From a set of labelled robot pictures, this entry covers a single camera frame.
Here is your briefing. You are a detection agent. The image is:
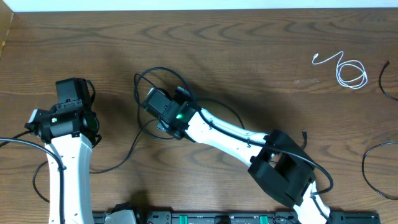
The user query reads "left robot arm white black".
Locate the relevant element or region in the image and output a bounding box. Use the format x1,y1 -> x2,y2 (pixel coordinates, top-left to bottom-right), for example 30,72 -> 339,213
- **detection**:
25,78 -> 100,223

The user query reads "white charging cable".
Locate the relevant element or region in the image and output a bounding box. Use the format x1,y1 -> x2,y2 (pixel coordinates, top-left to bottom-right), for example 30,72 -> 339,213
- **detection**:
312,50 -> 369,90

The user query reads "black micro-USB cable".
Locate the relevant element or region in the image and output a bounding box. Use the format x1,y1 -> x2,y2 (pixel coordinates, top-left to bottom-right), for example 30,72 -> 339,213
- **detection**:
32,73 -> 175,203

